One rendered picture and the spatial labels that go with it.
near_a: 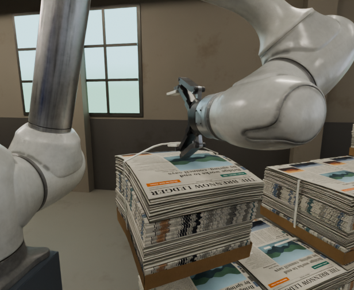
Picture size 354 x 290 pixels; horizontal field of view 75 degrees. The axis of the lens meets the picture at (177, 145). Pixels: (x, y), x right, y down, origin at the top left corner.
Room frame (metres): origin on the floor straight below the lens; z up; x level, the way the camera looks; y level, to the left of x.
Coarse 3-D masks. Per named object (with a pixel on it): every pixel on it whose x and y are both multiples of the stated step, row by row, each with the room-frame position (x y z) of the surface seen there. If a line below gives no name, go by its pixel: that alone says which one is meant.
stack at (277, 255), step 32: (256, 224) 0.91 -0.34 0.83; (256, 256) 0.71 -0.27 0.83; (288, 256) 0.71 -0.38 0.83; (320, 256) 0.71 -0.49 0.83; (160, 288) 0.57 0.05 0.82; (192, 288) 0.57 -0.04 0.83; (224, 288) 0.57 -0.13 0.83; (256, 288) 0.57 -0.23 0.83; (288, 288) 0.57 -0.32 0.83; (320, 288) 0.59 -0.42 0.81; (352, 288) 0.67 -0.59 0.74
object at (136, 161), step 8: (200, 152) 0.70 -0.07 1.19; (208, 152) 0.71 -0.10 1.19; (136, 160) 0.61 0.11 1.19; (144, 160) 0.61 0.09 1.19; (152, 160) 0.61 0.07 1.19; (160, 160) 0.61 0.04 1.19; (168, 160) 0.61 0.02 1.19; (176, 160) 0.61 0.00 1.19; (128, 168) 0.58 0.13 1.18; (128, 176) 0.59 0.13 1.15; (128, 184) 0.57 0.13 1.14; (128, 192) 0.57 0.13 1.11; (128, 200) 0.57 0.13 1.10; (128, 224) 0.57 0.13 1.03
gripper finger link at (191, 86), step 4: (180, 80) 0.58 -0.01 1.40; (184, 80) 0.57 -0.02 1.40; (188, 80) 0.58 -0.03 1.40; (184, 84) 0.56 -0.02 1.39; (188, 84) 0.54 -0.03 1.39; (192, 84) 0.55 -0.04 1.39; (196, 84) 0.56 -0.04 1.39; (188, 88) 0.54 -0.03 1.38; (192, 88) 0.53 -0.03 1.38; (196, 88) 0.51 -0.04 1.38; (204, 88) 0.52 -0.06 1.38
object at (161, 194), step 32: (192, 160) 0.61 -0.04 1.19; (224, 160) 0.63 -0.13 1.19; (160, 192) 0.42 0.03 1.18; (192, 192) 0.44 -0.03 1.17; (224, 192) 0.47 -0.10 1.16; (256, 192) 0.51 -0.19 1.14; (160, 224) 0.42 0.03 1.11; (192, 224) 0.46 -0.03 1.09; (224, 224) 0.49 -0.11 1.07; (160, 256) 0.44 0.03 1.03; (192, 256) 0.47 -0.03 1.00
